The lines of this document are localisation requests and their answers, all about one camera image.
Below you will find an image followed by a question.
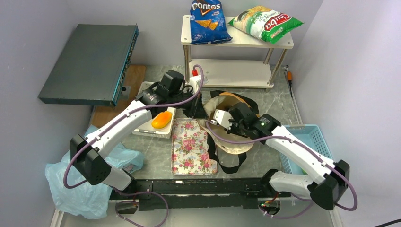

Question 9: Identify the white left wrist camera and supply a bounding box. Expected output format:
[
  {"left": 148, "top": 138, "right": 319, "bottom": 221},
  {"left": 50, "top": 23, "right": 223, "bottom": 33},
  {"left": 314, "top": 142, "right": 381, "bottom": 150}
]
[{"left": 189, "top": 69, "right": 202, "bottom": 94}]

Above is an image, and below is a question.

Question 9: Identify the white plastic basket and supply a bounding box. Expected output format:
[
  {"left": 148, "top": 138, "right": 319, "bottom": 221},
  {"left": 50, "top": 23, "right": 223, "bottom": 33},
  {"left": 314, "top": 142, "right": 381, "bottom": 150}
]
[{"left": 132, "top": 81, "right": 177, "bottom": 139}]

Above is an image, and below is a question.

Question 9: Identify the wooden board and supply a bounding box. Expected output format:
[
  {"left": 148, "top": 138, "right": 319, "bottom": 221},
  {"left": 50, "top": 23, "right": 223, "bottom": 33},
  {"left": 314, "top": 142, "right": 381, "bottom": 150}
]
[{"left": 89, "top": 65, "right": 146, "bottom": 128}]

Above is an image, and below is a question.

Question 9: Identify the light blue plastic basket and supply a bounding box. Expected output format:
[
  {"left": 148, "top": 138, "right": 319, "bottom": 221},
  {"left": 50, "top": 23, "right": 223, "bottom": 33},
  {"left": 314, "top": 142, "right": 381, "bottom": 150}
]
[{"left": 279, "top": 124, "right": 333, "bottom": 175}]

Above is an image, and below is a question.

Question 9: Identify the green Chuba cassava chip bag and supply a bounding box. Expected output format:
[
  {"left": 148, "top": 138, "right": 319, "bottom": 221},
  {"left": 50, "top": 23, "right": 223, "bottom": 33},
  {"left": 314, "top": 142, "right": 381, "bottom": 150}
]
[{"left": 228, "top": 5, "right": 304, "bottom": 44}]

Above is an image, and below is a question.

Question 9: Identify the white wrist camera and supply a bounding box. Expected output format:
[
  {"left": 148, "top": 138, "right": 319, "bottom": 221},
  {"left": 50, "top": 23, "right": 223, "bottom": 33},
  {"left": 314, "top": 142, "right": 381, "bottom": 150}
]
[
  {"left": 189, "top": 69, "right": 202, "bottom": 94},
  {"left": 212, "top": 109, "right": 234, "bottom": 130}
]

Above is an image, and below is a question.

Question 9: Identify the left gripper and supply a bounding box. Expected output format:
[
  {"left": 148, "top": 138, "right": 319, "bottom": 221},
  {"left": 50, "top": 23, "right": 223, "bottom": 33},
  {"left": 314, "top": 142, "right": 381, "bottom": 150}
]
[{"left": 168, "top": 88, "right": 209, "bottom": 120}]

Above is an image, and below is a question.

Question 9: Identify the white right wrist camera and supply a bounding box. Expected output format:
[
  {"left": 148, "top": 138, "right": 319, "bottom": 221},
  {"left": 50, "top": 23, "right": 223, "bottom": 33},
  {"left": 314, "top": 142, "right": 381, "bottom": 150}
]
[{"left": 212, "top": 109, "right": 234, "bottom": 130}]

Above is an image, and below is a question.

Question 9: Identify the floral pattern tray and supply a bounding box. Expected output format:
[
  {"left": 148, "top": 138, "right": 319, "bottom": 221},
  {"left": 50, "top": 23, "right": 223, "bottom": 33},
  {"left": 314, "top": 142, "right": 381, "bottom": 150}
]
[{"left": 171, "top": 118, "right": 218, "bottom": 175}]

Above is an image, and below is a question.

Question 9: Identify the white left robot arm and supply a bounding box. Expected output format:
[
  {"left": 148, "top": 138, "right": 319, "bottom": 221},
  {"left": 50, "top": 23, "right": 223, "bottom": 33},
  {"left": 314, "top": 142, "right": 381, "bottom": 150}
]
[{"left": 67, "top": 67, "right": 208, "bottom": 199}]

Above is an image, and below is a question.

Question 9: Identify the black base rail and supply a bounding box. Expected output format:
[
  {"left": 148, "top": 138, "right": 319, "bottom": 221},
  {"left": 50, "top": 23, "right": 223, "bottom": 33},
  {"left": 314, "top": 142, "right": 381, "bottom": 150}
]
[{"left": 110, "top": 178, "right": 288, "bottom": 211}]

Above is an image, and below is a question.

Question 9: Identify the orange handled tool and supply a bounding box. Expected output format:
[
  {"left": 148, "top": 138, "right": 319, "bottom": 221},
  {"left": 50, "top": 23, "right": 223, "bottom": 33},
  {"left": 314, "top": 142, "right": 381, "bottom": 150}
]
[{"left": 286, "top": 66, "right": 293, "bottom": 96}]

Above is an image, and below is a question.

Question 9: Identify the white two-tier shelf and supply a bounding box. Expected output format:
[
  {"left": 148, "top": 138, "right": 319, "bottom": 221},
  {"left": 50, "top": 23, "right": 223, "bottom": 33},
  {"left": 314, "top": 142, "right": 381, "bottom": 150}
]
[{"left": 181, "top": 15, "right": 294, "bottom": 89}]

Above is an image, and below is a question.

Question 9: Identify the blue Doritos chip bag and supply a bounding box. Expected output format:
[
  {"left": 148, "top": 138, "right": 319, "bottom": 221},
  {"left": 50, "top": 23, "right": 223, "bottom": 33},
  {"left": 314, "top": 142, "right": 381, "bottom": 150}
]
[{"left": 190, "top": 0, "right": 233, "bottom": 45}]

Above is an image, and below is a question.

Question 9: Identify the dark grey flat box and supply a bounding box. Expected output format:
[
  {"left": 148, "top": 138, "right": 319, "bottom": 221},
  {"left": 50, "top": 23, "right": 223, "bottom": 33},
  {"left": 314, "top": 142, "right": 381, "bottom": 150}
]
[{"left": 38, "top": 24, "right": 139, "bottom": 106}]

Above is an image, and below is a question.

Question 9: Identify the brown Trader Joe's tote bag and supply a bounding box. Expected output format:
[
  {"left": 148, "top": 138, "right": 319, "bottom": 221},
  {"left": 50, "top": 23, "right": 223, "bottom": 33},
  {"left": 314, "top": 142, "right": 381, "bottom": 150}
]
[{"left": 197, "top": 90, "right": 260, "bottom": 174}]

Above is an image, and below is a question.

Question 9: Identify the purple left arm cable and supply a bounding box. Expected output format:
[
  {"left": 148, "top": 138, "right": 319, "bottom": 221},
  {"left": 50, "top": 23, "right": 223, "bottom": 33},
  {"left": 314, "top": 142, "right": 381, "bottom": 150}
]
[{"left": 63, "top": 64, "right": 205, "bottom": 227}]

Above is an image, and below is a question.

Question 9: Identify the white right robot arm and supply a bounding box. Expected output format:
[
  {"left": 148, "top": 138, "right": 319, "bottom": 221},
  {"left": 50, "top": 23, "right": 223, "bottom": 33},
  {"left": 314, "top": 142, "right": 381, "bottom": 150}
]
[{"left": 213, "top": 102, "right": 355, "bottom": 210}]

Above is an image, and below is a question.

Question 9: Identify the orange mango toy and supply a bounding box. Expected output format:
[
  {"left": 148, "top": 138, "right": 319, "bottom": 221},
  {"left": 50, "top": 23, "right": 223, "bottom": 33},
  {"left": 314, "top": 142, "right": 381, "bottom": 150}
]
[{"left": 151, "top": 111, "right": 173, "bottom": 129}]

